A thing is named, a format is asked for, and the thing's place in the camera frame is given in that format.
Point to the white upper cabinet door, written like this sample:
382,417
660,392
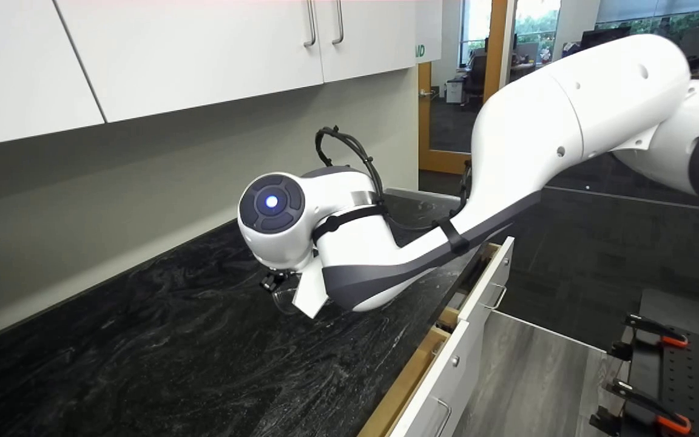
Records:
374,38
195,50
18,64

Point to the light wooden cabinet frame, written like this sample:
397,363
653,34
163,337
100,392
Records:
406,379

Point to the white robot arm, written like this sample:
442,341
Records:
545,136

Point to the white drawer front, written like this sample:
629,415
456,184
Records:
491,280

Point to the orange black bar clamp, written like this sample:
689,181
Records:
661,334
649,409

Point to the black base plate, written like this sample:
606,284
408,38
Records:
694,311

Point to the open wooden drawer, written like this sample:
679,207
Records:
448,379

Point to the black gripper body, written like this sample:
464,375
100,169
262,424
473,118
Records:
283,290

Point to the wooden door frame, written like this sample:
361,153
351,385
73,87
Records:
496,50

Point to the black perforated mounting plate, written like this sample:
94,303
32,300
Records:
691,390

